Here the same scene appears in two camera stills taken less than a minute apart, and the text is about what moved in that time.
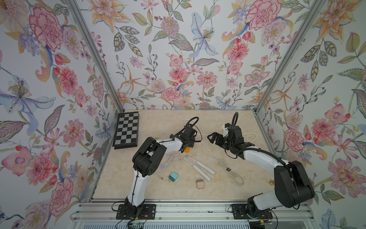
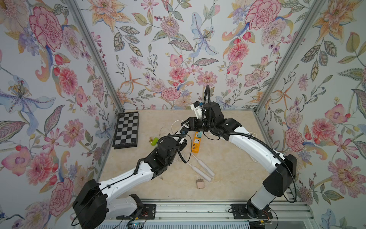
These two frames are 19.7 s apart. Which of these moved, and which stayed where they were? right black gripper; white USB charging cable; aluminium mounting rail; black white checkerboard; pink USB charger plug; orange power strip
Moved: orange power strip; white USB charging cable; right black gripper
Stayed: pink USB charger plug; aluminium mounting rail; black white checkerboard
